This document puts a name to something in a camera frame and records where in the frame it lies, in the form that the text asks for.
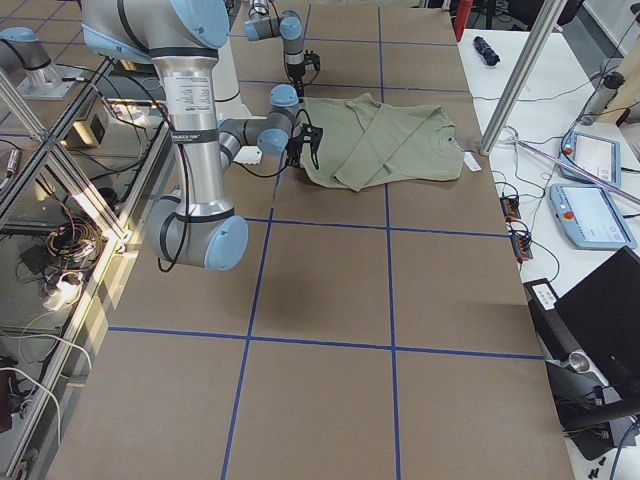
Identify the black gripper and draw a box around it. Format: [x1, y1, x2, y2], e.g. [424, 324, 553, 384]
[285, 132, 305, 167]
[284, 51, 306, 99]

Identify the green long-sleeve shirt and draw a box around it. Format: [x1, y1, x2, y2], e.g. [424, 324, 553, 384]
[300, 93, 464, 192]

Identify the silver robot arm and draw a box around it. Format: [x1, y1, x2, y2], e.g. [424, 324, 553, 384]
[82, 1, 302, 271]
[244, 1, 309, 98]

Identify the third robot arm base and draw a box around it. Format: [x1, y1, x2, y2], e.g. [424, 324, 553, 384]
[1, 26, 83, 100]

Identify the white central pillar base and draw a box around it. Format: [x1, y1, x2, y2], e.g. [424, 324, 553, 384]
[212, 0, 264, 166]

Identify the white shirt price tag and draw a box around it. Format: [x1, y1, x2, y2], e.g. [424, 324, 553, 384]
[463, 152, 482, 172]

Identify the red cylinder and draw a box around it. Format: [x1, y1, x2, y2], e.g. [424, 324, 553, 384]
[453, 0, 474, 42]

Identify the folded dark blue umbrella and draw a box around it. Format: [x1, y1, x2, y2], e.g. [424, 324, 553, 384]
[472, 36, 500, 67]

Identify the near blue teach pendant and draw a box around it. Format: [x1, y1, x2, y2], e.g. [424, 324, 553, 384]
[549, 184, 638, 251]

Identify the blue teach pendant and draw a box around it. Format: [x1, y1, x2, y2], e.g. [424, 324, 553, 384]
[560, 132, 621, 187]
[549, 184, 638, 251]

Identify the far blue teach pendant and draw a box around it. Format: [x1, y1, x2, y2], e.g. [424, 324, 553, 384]
[560, 132, 621, 187]

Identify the dark water bottle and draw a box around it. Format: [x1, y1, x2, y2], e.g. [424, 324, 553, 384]
[581, 71, 625, 126]

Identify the black laptop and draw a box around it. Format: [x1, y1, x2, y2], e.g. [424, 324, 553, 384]
[555, 247, 639, 397]

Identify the black stand device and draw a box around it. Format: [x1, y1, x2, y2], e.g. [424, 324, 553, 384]
[524, 279, 639, 460]

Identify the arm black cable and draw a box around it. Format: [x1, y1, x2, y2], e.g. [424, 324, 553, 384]
[89, 59, 311, 274]

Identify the aluminium frame post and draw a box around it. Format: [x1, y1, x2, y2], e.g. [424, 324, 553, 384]
[479, 0, 567, 156]

